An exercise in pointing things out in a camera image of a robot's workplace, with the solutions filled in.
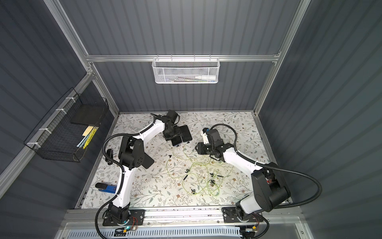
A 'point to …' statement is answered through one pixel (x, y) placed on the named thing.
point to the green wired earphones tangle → (199, 175)
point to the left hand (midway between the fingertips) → (179, 136)
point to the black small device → (110, 153)
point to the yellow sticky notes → (87, 130)
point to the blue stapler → (104, 187)
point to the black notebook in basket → (89, 114)
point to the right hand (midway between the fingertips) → (199, 147)
